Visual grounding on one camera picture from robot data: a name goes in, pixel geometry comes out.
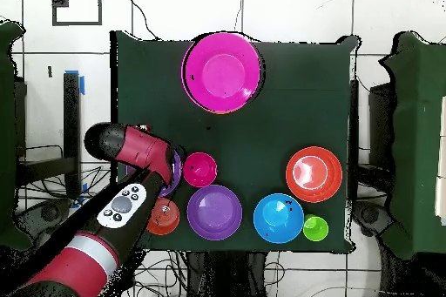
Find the green cloth side table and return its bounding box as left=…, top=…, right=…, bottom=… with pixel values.
left=0, top=19, right=34, bottom=253
left=379, top=30, right=446, bottom=260

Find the pink bowl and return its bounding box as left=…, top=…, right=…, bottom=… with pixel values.
left=180, top=31, right=263, bottom=114

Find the blue bowl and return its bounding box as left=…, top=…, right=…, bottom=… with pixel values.
left=253, top=192, right=305, bottom=245

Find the blue tape strip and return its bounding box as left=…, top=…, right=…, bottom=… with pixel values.
left=64, top=69, right=86, bottom=96

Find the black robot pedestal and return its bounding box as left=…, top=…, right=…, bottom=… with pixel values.
left=186, top=250, right=267, bottom=297

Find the white box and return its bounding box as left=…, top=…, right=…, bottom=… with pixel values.
left=434, top=94, right=446, bottom=226

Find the small crimson bowl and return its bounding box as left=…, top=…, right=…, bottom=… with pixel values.
left=181, top=152, right=219, bottom=189

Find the green cup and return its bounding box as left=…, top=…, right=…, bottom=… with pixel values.
left=301, top=213, right=329, bottom=243

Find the small red-orange bowl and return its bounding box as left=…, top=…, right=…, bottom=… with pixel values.
left=145, top=197, right=181, bottom=236

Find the tangle of cables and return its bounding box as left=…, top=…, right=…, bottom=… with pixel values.
left=15, top=145, right=189, bottom=297

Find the purple bowl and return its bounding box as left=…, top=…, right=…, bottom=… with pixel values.
left=125, top=149, right=183, bottom=198
left=186, top=184, right=244, bottom=241

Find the dark green tablecloth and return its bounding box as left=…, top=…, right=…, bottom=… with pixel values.
left=109, top=30, right=362, bottom=254

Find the large red-orange bowl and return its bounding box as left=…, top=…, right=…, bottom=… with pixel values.
left=285, top=145, right=344, bottom=204

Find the black bench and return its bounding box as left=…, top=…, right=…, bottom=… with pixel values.
left=15, top=71, right=82, bottom=200

